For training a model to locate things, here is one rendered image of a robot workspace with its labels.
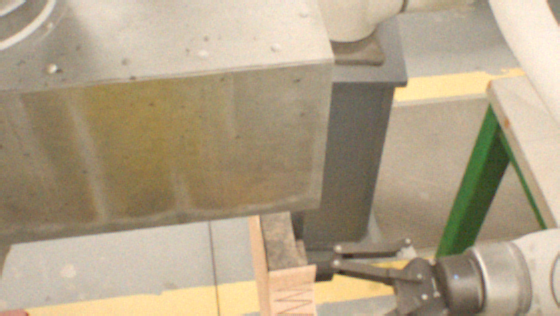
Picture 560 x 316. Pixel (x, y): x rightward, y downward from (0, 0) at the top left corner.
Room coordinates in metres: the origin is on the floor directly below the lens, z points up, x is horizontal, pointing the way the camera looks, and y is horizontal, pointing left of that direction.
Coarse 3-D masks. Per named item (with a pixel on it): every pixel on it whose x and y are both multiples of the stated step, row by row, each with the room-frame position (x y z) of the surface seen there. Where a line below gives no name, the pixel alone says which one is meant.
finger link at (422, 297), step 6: (420, 294) 0.40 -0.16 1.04; (426, 294) 0.40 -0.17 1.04; (408, 300) 0.39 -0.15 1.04; (414, 300) 0.39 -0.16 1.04; (420, 300) 0.39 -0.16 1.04; (426, 300) 0.39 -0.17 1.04; (402, 306) 0.39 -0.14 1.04; (408, 306) 0.39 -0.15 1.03; (414, 306) 0.39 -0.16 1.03; (420, 306) 0.39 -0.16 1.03; (390, 312) 0.38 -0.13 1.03; (396, 312) 0.38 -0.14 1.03; (402, 312) 0.38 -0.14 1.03; (408, 312) 0.38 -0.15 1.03
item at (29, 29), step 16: (0, 0) 0.29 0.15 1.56; (16, 0) 0.29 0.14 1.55; (32, 0) 0.30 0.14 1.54; (48, 0) 0.32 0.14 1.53; (64, 0) 0.32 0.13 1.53; (0, 16) 0.28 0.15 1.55; (16, 16) 0.29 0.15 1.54; (32, 16) 0.30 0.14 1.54; (48, 16) 0.31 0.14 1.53; (0, 32) 0.28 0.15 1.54; (16, 32) 0.29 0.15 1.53; (32, 32) 0.29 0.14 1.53; (48, 32) 0.29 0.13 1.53; (0, 48) 0.28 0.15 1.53; (16, 48) 0.28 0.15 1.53
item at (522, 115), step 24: (504, 96) 0.83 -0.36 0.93; (528, 96) 0.83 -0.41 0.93; (504, 120) 0.79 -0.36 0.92; (528, 120) 0.78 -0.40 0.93; (552, 120) 0.78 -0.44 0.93; (504, 144) 0.78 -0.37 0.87; (528, 144) 0.73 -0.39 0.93; (552, 144) 0.73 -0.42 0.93; (528, 168) 0.68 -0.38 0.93; (552, 168) 0.68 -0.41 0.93; (528, 192) 0.68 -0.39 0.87; (552, 192) 0.64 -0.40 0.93; (552, 216) 0.59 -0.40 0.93
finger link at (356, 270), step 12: (336, 264) 0.44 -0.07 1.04; (348, 264) 0.44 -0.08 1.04; (360, 264) 0.44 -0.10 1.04; (348, 276) 0.43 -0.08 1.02; (360, 276) 0.43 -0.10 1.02; (372, 276) 0.43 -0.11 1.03; (384, 276) 0.42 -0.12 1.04; (396, 276) 0.42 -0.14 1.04; (408, 276) 0.42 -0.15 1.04; (420, 276) 0.42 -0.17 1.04
